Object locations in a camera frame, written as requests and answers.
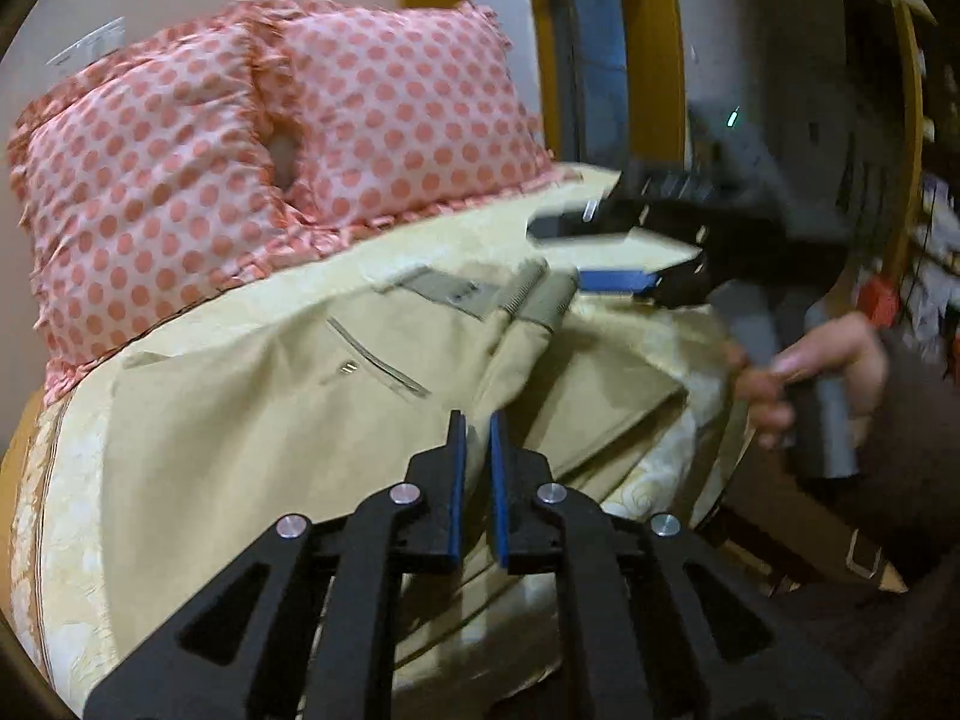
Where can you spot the pink polka dot pillow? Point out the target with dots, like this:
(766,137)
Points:
(146,186)
(397,111)

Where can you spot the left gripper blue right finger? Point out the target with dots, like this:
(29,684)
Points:
(523,541)

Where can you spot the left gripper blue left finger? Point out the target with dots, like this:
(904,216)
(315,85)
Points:
(433,540)

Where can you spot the person's right hand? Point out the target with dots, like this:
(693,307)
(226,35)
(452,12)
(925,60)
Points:
(848,346)

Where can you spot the cream patterned bedspread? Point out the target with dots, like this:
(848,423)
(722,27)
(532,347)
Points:
(58,595)

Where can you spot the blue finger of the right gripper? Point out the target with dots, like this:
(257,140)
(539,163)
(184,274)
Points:
(611,281)
(569,225)

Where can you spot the beige khaki pants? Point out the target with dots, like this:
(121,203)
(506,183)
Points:
(321,408)

